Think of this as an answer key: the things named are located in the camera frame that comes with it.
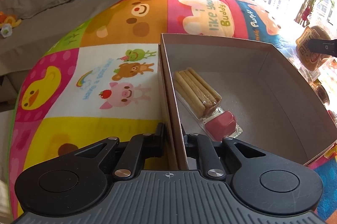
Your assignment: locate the orange plush toy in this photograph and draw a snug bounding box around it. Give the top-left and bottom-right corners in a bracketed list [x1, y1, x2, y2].
[0, 12, 22, 28]

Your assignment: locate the round bread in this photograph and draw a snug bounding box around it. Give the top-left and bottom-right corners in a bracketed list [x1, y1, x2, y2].
[296, 25, 331, 71]

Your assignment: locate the sliced cake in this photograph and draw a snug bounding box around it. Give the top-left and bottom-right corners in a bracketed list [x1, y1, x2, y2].
[299, 65, 330, 105]

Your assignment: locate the biscuit sticks plastic tray pack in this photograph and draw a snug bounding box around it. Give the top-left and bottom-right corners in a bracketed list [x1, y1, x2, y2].
[173, 68, 243, 141]

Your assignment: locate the white round baby toy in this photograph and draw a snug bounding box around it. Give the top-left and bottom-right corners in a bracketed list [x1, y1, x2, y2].
[1, 23, 13, 38]

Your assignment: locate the colourful cartoon play mat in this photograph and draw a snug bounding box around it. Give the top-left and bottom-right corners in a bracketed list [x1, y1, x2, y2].
[7, 0, 337, 222]

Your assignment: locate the pink cardboard gift box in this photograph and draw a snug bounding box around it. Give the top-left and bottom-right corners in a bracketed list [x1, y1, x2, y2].
[158, 33, 336, 170]

